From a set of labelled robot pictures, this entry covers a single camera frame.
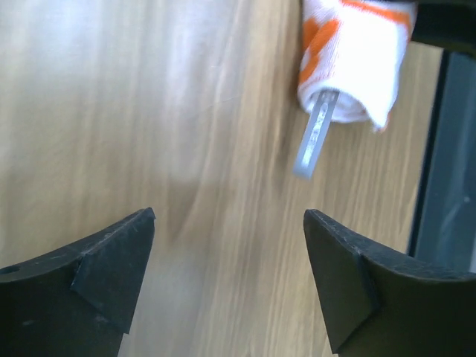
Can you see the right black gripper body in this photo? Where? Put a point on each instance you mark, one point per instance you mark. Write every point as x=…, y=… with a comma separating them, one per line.
x=449, y=25

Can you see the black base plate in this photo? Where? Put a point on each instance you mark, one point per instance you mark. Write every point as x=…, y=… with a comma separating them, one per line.
x=443, y=230

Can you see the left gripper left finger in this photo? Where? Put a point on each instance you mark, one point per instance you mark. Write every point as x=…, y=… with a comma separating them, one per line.
x=80, y=299

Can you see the orange flower towel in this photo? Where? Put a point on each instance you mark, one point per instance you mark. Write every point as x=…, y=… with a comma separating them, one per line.
x=357, y=49

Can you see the small grey cylinder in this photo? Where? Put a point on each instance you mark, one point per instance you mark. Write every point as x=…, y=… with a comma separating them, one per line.
x=315, y=133

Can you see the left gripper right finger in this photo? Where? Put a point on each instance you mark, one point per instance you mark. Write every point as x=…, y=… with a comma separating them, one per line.
x=377, y=301

